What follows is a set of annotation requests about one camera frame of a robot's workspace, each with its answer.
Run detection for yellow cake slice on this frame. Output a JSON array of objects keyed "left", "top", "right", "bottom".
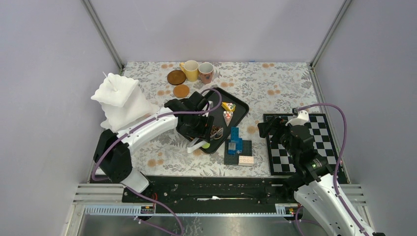
[{"left": 221, "top": 102, "right": 236, "bottom": 112}]

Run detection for white tiered dessert stand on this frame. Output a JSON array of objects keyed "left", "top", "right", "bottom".
[{"left": 91, "top": 73, "right": 159, "bottom": 132}]

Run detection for light brown round coaster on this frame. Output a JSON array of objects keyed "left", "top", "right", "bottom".
[{"left": 173, "top": 84, "right": 190, "bottom": 98}]

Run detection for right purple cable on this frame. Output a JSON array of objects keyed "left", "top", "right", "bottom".
[{"left": 295, "top": 103, "right": 370, "bottom": 236}]

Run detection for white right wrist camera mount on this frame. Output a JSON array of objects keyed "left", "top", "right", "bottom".
[{"left": 285, "top": 110, "right": 310, "bottom": 126}]

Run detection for dark brown round coaster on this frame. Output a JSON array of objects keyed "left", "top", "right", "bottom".
[{"left": 167, "top": 70, "right": 186, "bottom": 86}]

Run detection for beige lego brick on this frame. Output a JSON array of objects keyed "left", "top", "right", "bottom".
[{"left": 238, "top": 155, "right": 254, "bottom": 166}]

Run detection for pink patterned mug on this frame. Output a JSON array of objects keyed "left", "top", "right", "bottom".
[{"left": 198, "top": 62, "right": 214, "bottom": 84}]

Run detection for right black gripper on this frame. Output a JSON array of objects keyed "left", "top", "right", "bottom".
[{"left": 256, "top": 115, "right": 298, "bottom": 159}]

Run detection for black serving tray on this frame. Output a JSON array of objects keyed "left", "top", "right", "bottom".
[{"left": 201, "top": 87, "right": 249, "bottom": 154}]

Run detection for yellow mug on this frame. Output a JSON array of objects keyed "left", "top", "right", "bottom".
[{"left": 179, "top": 60, "right": 199, "bottom": 82}]

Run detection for blue lego block stack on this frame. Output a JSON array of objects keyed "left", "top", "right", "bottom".
[{"left": 227, "top": 127, "right": 243, "bottom": 155}]

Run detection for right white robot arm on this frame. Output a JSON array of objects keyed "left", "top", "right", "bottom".
[{"left": 258, "top": 116, "right": 380, "bottom": 236}]

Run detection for silver tongs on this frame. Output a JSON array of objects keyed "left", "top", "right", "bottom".
[{"left": 186, "top": 138, "right": 213, "bottom": 153}]

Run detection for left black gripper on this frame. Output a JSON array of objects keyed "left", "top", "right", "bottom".
[{"left": 185, "top": 112, "right": 214, "bottom": 144}]

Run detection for purple cable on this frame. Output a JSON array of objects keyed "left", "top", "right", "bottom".
[
  {"left": 295, "top": 103, "right": 370, "bottom": 236},
  {"left": 90, "top": 88, "right": 223, "bottom": 182}
]

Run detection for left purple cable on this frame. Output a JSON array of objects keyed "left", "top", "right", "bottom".
[{"left": 90, "top": 88, "right": 223, "bottom": 182}]

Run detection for chocolate sprinkle donut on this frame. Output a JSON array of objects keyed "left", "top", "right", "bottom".
[{"left": 210, "top": 125, "right": 224, "bottom": 140}]

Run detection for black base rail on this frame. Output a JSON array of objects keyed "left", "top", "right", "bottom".
[{"left": 142, "top": 176, "right": 296, "bottom": 214}]

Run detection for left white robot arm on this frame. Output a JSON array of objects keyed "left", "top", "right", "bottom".
[{"left": 91, "top": 92, "right": 221, "bottom": 202}]

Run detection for black lego baseplate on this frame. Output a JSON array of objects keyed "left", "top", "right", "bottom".
[{"left": 224, "top": 139, "right": 252, "bottom": 166}]

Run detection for black white checkerboard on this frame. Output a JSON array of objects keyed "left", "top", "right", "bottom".
[{"left": 266, "top": 114, "right": 338, "bottom": 176}]

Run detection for white strawberry cake slice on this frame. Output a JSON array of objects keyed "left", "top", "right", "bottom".
[{"left": 223, "top": 111, "right": 233, "bottom": 126}]

